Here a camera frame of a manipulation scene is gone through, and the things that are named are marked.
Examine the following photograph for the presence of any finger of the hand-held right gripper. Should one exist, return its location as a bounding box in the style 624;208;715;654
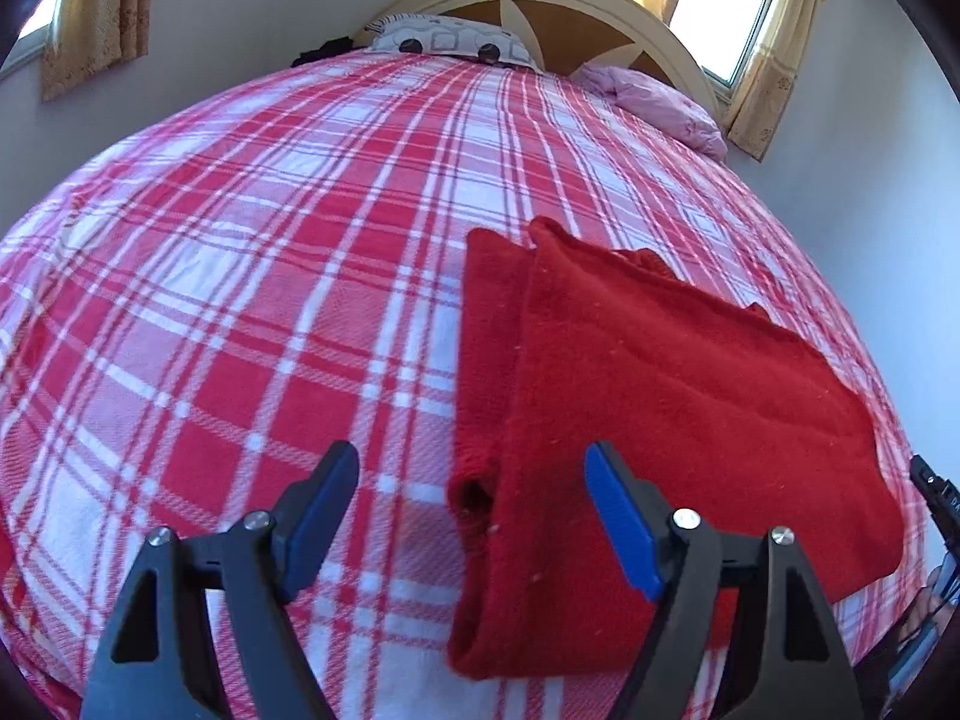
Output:
909;454;960;533

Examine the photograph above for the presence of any grey patterned pillow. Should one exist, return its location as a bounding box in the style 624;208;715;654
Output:
364;13;545;74

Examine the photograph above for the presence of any pink pillow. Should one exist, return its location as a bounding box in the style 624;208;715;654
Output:
570;64;728;161

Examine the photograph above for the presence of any bright window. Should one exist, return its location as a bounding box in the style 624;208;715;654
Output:
667;0;785;87

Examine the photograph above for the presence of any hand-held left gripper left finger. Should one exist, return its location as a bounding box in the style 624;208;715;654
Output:
79;440;361;720

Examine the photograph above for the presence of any red knitted sweater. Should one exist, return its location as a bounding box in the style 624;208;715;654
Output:
446;216;905;683

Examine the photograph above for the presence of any narrow window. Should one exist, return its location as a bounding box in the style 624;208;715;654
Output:
0;0;65;76

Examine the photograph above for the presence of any red plaid blanket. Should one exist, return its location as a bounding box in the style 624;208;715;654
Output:
0;51;935;720

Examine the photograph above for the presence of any dark cloth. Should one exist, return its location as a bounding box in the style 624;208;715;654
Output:
291;36;353;67

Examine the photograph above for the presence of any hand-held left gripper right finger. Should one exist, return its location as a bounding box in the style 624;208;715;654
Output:
585;441;867;720

